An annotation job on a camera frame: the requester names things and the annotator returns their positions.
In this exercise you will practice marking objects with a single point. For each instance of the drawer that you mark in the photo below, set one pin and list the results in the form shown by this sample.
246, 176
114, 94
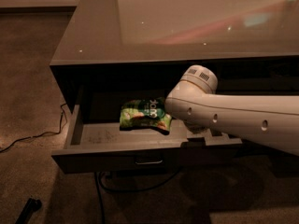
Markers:
95, 142

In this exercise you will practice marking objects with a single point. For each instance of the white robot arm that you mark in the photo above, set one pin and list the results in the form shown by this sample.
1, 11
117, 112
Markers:
272, 121

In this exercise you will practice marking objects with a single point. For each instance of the dark cabinet with glossy top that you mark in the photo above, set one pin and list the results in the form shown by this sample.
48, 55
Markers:
139, 45

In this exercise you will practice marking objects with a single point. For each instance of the green snack bag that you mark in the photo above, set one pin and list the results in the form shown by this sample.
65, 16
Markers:
145, 113

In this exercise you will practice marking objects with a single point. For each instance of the black cylindrical floor object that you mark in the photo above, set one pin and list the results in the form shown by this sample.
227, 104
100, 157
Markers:
31, 206

